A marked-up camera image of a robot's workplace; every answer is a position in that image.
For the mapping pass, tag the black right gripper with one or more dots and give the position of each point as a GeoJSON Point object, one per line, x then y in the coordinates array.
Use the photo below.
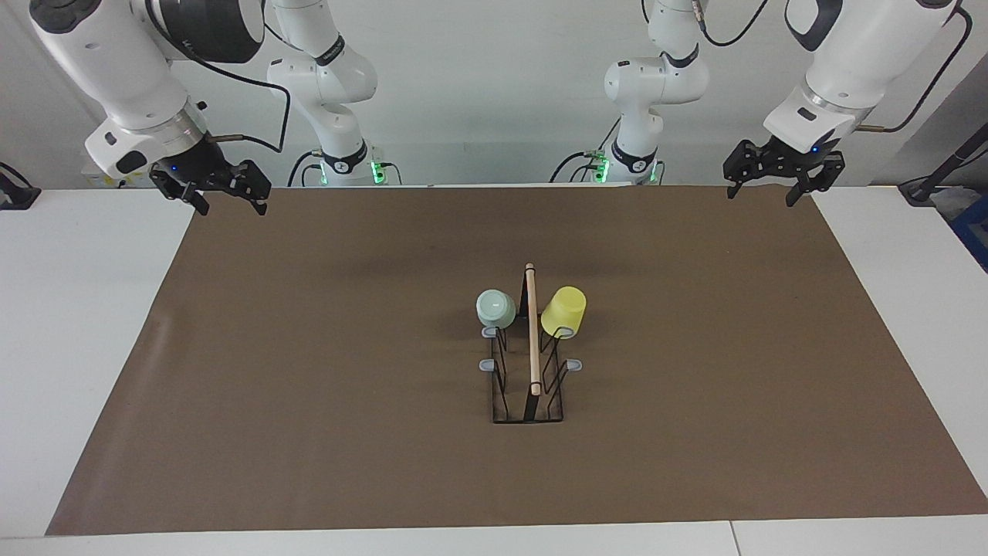
{"type": "Point", "coordinates": [197, 168]}

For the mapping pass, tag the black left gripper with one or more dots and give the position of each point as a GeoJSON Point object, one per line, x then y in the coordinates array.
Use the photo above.
{"type": "Point", "coordinates": [791, 161]}

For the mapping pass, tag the yellow plastic cup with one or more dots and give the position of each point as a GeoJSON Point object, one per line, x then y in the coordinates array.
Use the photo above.
{"type": "Point", "coordinates": [565, 310]}

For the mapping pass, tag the pale green plastic cup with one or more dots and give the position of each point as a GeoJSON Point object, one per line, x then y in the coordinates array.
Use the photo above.
{"type": "Point", "coordinates": [495, 307]}

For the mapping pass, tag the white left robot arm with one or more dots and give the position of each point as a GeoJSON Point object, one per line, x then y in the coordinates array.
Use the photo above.
{"type": "Point", "coordinates": [857, 62]}

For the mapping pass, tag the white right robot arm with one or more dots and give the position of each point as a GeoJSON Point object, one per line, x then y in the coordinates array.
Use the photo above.
{"type": "Point", "coordinates": [131, 69]}

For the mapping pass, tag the white power strip box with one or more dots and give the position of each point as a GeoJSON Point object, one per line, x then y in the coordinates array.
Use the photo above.
{"type": "Point", "coordinates": [96, 176]}

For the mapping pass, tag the black stand with pole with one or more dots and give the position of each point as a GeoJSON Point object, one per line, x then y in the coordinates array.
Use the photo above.
{"type": "Point", "coordinates": [938, 174]}

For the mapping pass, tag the blue box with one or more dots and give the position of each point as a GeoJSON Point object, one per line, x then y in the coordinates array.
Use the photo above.
{"type": "Point", "coordinates": [974, 232]}

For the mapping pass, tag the brown table mat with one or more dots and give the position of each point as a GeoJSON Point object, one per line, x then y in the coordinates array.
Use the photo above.
{"type": "Point", "coordinates": [309, 432]}

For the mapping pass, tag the black clamp mount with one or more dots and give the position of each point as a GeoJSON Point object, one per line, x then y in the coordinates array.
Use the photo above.
{"type": "Point", "coordinates": [17, 193]}

